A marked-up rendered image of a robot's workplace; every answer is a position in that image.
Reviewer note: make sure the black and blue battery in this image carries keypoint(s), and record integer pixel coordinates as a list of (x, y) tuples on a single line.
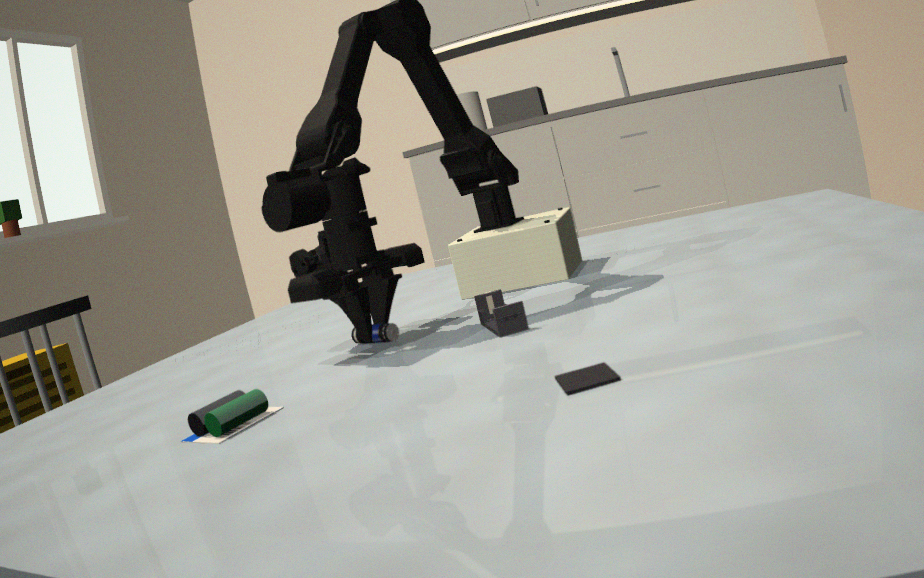
[(380, 333)]

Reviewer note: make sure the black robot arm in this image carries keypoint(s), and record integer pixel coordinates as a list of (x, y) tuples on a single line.
[(331, 131)]

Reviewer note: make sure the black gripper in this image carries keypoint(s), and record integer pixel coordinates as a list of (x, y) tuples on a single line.
[(350, 242)]

